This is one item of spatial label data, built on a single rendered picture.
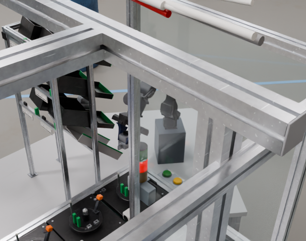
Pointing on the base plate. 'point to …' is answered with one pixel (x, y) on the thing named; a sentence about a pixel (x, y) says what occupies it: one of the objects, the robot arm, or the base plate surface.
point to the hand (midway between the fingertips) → (125, 135)
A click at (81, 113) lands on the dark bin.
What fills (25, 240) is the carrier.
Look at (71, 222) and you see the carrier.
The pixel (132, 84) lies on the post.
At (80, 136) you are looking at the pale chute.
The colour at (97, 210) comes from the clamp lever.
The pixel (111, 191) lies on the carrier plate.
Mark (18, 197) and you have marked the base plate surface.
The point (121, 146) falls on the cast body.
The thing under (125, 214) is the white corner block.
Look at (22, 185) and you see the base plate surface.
